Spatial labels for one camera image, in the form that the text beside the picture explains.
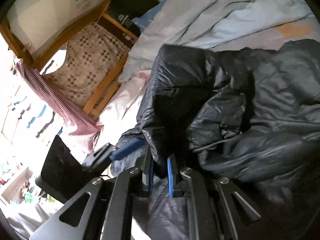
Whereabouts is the black puffer jacket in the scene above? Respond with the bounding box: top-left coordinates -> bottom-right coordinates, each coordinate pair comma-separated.
116,39 -> 319,239

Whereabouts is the white pink bed sheet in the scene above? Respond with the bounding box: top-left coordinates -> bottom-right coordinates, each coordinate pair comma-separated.
93,17 -> 319,151

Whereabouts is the red striped cloth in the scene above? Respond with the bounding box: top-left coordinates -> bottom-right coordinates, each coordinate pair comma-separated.
14,60 -> 99,154

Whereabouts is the checkered beige cushion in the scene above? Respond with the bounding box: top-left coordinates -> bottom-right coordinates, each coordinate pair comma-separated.
43,22 -> 129,109

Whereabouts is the black bag with logo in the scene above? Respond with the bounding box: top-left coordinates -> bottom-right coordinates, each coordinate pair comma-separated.
107,0 -> 159,36

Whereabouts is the light blue duvet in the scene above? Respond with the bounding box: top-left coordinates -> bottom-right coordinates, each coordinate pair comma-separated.
119,0 -> 313,83

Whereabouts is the patchwork pale quilt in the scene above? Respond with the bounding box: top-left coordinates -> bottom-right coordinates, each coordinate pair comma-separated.
7,0 -> 105,58

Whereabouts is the orange wooden bed frame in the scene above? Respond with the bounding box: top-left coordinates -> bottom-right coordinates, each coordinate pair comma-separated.
1,0 -> 137,119

